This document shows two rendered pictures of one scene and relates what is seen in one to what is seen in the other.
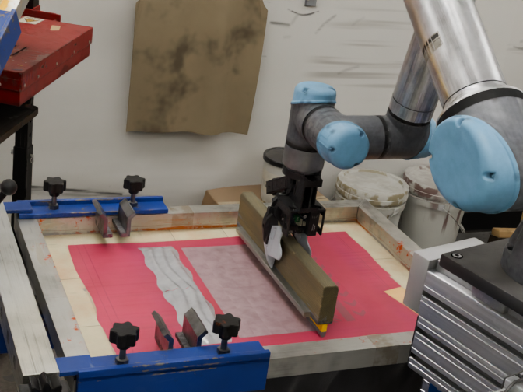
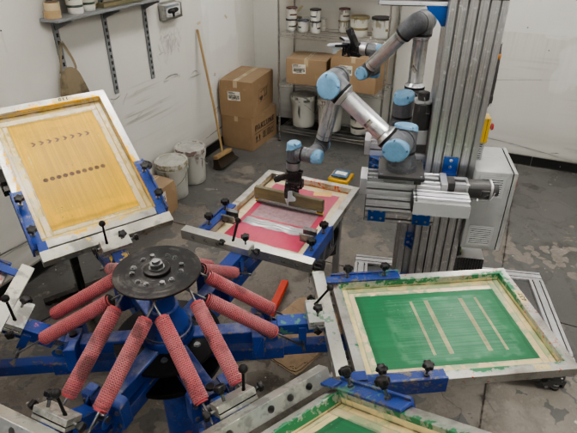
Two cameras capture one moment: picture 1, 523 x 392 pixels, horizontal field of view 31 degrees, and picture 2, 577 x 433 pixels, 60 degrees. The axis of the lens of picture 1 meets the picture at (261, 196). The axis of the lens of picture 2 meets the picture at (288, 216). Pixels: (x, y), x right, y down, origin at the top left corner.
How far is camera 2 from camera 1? 1.63 m
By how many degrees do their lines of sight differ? 37
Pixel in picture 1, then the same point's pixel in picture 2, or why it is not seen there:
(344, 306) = not seen: hidden behind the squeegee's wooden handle
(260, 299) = (294, 216)
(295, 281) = (304, 204)
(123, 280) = (257, 233)
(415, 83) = (329, 130)
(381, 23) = (144, 88)
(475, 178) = (403, 154)
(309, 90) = (295, 144)
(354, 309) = not seen: hidden behind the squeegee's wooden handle
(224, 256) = (264, 210)
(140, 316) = (280, 239)
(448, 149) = (391, 149)
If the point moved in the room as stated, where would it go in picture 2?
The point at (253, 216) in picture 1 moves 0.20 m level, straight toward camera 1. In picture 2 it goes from (266, 192) to (290, 206)
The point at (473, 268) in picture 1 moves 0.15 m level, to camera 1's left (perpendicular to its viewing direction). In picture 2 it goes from (389, 175) to (368, 184)
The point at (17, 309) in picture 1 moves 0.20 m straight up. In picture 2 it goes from (277, 253) to (276, 214)
